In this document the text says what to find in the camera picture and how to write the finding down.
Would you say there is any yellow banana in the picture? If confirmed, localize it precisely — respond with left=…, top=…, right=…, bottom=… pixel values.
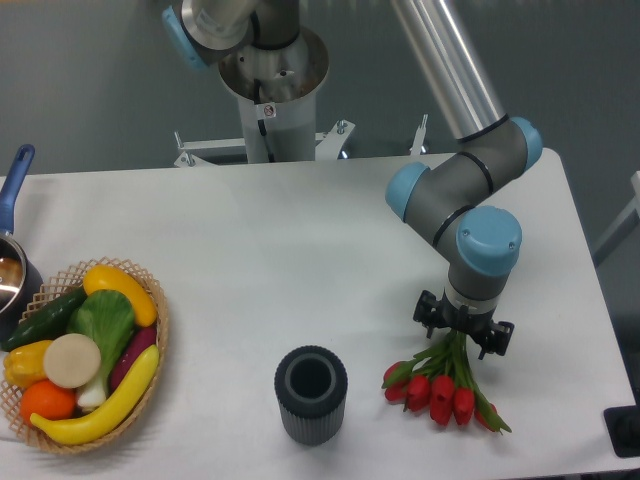
left=30, top=345, right=160, bottom=446

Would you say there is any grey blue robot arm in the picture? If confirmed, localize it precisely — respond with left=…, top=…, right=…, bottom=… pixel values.
left=162, top=1, right=543, bottom=355

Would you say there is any woven wicker basket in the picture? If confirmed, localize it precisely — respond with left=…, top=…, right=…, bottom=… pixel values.
left=1, top=258, right=169, bottom=455

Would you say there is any purple eggplant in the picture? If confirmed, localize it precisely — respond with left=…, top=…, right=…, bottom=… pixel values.
left=109, top=325, right=157, bottom=392

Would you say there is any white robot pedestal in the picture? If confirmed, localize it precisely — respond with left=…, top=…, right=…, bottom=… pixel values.
left=172, top=24, right=430, bottom=169

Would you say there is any red tulip bouquet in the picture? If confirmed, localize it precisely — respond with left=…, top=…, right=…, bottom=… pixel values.
left=381, top=330, right=511, bottom=433

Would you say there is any orange fruit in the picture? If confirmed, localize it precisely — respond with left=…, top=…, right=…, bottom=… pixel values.
left=20, top=380, right=76, bottom=426

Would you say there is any beige round disc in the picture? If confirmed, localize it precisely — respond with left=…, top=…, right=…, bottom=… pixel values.
left=43, top=333, right=101, bottom=389

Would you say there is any green cucumber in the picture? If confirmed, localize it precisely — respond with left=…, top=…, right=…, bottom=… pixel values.
left=1, top=287, right=87, bottom=352

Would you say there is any blue handled saucepan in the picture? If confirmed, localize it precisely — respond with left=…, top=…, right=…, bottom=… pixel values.
left=1, top=144, right=42, bottom=341

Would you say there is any white frame at right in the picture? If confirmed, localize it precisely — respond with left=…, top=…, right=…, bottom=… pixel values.
left=592, top=171, right=639, bottom=268

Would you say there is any black device at edge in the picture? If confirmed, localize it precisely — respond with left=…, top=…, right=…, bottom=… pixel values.
left=603, top=405, right=639, bottom=458

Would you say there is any yellow squash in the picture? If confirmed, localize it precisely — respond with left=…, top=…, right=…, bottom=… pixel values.
left=82, top=264, right=157, bottom=327

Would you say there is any dark grey ribbed vase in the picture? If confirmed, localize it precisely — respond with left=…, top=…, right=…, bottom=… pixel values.
left=274, top=345, right=348, bottom=446

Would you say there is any green bok choy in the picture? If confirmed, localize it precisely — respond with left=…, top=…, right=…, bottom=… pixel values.
left=67, top=290, right=135, bottom=413

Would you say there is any yellow bell pepper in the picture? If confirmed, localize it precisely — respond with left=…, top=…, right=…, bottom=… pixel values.
left=3, top=340, right=53, bottom=389

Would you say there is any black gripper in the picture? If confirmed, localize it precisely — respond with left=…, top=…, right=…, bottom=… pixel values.
left=413, top=290, right=515, bottom=360

